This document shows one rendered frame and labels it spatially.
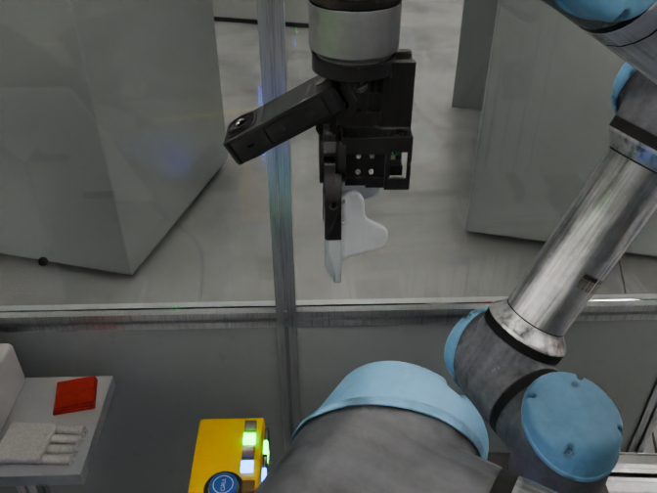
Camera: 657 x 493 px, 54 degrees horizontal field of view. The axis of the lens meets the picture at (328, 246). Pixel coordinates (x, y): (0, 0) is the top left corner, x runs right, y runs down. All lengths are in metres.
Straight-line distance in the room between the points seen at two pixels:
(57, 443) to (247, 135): 0.90
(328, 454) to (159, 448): 1.43
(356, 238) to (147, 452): 1.18
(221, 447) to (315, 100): 0.60
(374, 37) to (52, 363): 1.15
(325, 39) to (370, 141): 0.09
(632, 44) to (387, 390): 0.34
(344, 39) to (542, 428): 0.50
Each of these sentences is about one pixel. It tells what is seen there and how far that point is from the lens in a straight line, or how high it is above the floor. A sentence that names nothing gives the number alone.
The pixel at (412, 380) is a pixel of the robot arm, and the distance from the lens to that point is 0.27.
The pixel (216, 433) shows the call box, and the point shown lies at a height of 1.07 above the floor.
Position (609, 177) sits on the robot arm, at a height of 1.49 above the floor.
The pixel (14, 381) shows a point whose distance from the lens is 1.44.
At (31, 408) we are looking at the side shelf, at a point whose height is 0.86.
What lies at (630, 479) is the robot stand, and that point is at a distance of 1.20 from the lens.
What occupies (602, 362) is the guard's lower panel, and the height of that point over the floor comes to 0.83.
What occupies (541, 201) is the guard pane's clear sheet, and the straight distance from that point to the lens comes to 1.25.
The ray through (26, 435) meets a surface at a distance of 1.36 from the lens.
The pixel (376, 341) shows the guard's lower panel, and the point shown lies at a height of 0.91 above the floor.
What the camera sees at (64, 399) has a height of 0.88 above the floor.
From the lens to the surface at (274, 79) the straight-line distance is 1.06.
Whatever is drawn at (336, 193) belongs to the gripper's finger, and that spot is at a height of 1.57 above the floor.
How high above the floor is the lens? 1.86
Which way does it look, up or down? 35 degrees down
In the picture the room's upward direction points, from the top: straight up
